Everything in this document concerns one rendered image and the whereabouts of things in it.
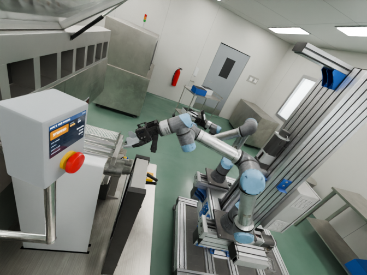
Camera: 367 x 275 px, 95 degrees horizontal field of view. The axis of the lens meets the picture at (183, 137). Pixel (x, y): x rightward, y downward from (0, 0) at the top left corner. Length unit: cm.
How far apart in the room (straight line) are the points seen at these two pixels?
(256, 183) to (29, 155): 85
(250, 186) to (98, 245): 78
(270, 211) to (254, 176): 81
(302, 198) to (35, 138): 155
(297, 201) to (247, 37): 480
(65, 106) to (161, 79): 519
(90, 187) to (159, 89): 499
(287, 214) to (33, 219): 158
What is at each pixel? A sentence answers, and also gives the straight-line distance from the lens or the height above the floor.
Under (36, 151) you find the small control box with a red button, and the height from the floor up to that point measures 167.
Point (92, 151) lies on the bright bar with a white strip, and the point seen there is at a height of 145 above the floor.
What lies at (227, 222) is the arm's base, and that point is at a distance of 139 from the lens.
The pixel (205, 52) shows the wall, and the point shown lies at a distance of 538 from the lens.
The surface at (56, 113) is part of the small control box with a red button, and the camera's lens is 22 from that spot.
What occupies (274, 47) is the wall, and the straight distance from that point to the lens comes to 612.
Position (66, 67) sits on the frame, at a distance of 113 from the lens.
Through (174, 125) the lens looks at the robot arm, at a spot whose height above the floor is 147.
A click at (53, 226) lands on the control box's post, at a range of 41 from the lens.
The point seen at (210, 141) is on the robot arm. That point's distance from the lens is 96.
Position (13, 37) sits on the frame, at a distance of 74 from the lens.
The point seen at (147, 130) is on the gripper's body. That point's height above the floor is 140.
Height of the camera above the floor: 182
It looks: 28 degrees down
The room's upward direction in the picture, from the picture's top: 25 degrees clockwise
